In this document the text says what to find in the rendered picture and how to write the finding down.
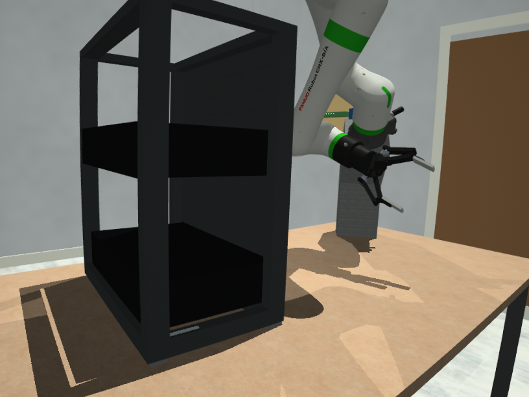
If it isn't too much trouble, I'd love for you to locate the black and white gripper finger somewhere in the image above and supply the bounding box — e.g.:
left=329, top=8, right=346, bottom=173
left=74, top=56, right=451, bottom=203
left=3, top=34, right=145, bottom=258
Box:
left=357, top=165, right=404, bottom=213
left=375, top=145, right=435, bottom=172

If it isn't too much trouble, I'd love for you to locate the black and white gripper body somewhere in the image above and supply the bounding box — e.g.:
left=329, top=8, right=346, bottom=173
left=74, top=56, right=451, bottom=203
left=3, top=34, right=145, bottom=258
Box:
left=348, top=145, right=387, bottom=178

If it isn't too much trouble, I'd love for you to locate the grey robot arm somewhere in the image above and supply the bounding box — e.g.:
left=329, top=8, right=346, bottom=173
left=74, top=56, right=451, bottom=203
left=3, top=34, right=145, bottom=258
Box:
left=292, top=0, right=404, bottom=168

